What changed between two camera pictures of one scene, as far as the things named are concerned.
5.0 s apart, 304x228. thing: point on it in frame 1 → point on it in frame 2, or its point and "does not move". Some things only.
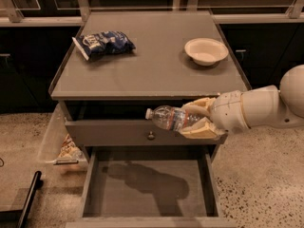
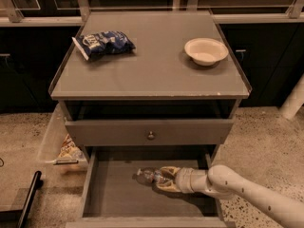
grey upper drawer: x=129 y=133 does not move
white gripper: x=227 y=110 → x=183 y=180
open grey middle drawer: x=151 y=187 does not move
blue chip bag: x=97 y=44 does not move
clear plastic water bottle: x=169 y=118 → x=147 y=175
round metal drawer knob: x=151 y=136 does not move
